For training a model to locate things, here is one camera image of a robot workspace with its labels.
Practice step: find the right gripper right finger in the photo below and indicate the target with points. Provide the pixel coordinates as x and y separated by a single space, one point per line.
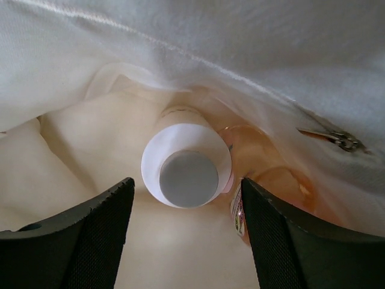
294 249

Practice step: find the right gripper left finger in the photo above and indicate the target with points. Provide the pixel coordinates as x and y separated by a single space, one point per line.
78 248

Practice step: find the orange bottle pink cap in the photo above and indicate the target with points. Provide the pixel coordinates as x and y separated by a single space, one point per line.
255 157

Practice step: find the beige bottle round cap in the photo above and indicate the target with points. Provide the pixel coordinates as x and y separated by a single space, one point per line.
186 163

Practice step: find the tan canvas tote bag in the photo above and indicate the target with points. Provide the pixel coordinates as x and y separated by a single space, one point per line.
83 84

